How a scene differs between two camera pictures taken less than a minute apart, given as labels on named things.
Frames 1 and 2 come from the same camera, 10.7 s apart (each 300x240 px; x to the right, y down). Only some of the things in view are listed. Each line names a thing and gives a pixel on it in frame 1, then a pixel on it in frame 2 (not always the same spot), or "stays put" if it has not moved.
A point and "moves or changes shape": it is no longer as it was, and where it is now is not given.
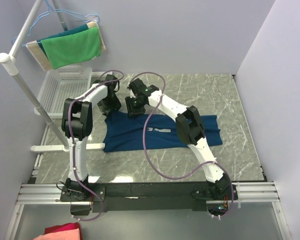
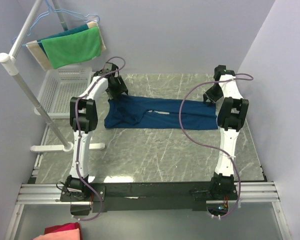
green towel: [73, 48] stays put
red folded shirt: [63, 227] stays put
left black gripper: [109, 107] to [117, 89]
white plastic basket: [57, 85] stays put
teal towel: [64, 34] stays put
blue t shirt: [123, 133] moves or changes shape
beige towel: [36, 53] stays put
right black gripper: [135, 110] to [212, 92]
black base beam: [148, 197] stays put
